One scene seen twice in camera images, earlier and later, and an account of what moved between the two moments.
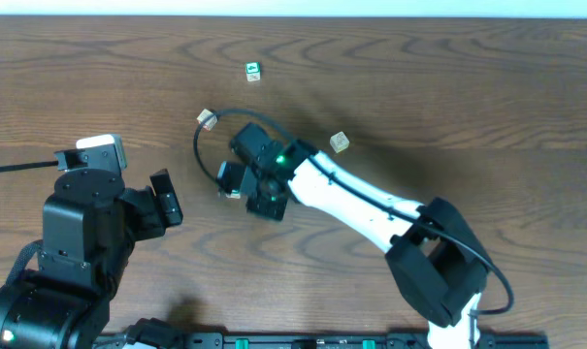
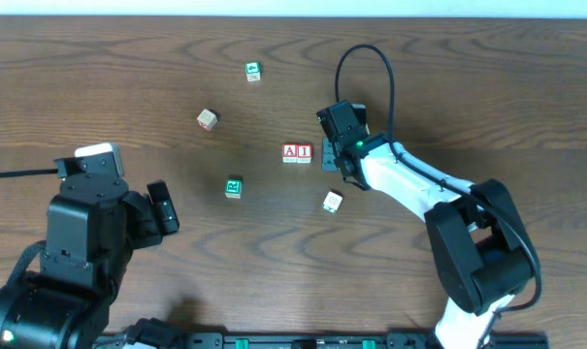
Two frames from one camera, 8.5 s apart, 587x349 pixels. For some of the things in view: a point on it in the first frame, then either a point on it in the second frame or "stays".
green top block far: [253, 71] stays
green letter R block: [235, 194] stays
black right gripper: [244, 179] -> [328, 155]
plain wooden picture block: [211, 122] stays
